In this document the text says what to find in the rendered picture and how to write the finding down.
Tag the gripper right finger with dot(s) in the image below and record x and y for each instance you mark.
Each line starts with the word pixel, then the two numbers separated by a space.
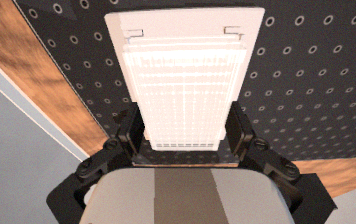
pixel 309 203

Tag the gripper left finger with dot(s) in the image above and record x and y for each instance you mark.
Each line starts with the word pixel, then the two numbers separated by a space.
pixel 66 201

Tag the white well plate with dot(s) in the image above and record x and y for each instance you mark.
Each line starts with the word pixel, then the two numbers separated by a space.
pixel 193 114
pixel 184 38

